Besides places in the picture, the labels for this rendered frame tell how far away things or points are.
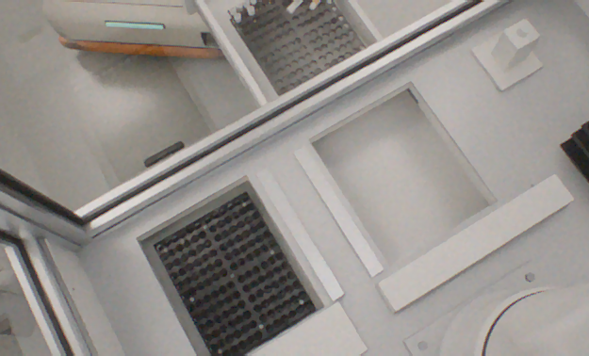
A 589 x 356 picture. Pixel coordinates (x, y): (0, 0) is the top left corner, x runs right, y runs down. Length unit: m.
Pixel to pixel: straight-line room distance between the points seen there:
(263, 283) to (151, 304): 0.18
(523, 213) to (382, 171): 0.27
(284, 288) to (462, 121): 0.40
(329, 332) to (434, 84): 0.44
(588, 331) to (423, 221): 0.52
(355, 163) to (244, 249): 0.25
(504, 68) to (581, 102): 0.14
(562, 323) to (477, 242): 0.34
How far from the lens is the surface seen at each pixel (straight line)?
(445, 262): 0.90
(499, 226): 0.93
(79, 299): 0.89
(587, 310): 0.60
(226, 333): 0.96
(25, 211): 0.80
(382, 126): 1.11
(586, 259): 1.00
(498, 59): 1.05
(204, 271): 1.01
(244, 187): 1.06
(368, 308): 0.91
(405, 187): 1.08
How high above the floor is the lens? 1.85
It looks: 73 degrees down
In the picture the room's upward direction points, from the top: 7 degrees counter-clockwise
